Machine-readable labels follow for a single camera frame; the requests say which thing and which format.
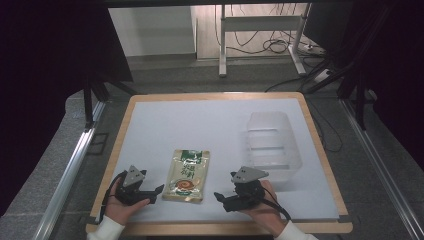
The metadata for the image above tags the thin black floor cable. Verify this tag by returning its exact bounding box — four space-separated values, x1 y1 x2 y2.
305 96 344 154

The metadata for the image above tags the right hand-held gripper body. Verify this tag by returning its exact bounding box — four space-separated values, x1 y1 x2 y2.
229 165 270 210

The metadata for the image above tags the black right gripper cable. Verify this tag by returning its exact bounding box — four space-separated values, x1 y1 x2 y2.
261 186 292 222

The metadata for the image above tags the green and cream seasoning packet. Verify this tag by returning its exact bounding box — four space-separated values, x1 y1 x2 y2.
161 148 211 204

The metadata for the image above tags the clear plastic container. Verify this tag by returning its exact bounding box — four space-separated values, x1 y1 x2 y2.
245 111 304 183

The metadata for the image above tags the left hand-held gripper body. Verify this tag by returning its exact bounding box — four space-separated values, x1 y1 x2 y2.
114 164 150 205

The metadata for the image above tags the white metal desk frame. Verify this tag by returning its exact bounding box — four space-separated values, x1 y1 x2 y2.
218 3 313 78

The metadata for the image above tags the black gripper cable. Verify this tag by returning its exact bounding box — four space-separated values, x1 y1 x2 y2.
261 186 292 222
98 172 128 224

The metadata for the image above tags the white cabinet panel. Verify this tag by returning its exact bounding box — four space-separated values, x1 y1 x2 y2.
108 5 198 58

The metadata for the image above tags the person's right hand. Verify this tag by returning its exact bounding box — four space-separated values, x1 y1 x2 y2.
240 179 288 235

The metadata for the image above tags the tangle of black floor cables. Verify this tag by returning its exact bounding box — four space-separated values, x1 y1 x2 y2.
214 3 329 56

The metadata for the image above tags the black metal stand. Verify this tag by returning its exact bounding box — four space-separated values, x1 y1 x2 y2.
81 74 138 131
304 59 378 132

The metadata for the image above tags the white power strip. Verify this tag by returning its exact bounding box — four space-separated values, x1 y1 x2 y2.
313 68 334 84

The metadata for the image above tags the person's left hand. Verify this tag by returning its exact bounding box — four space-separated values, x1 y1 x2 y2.
105 181 151 226

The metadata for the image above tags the aluminium rail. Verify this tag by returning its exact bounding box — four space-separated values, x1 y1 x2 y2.
32 99 108 240
339 98 424 240

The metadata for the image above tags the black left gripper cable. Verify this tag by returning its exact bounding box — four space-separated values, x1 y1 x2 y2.
98 172 128 224

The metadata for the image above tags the black curtain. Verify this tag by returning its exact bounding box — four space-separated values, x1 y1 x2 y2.
303 0 424 171
0 0 134 218

